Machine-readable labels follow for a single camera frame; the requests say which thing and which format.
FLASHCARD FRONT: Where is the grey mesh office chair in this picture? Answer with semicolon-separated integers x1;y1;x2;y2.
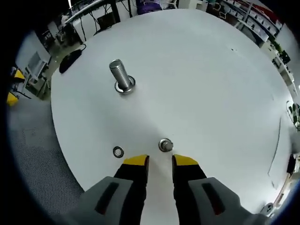
7;98;85;218

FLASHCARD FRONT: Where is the row of green plants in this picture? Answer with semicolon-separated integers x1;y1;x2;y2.
272;40;292;64

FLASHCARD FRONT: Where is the small black washer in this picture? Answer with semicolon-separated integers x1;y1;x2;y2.
158;138;174;152
112;145;125;158

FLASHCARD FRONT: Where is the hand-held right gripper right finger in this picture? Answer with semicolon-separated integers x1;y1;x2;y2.
172;154;270;225

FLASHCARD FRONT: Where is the black computer mouse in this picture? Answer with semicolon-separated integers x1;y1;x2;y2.
59;49;82;74

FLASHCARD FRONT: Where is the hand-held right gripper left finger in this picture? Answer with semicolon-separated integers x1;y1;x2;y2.
67;154;150;225

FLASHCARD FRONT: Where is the grey game controller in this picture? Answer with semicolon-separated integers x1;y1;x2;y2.
259;202;274;215

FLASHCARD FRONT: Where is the small black device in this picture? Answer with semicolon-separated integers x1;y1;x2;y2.
286;153;297;175

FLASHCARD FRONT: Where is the white paper sheet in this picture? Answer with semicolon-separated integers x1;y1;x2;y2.
266;115;296;191

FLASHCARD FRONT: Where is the shelf with white bins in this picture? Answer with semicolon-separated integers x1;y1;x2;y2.
219;0;282;42

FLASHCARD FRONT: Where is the white office desk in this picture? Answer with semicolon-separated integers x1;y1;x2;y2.
63;0;118;27

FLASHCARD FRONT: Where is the large threaded steel stud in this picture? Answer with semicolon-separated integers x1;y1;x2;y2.
108;59;136;97

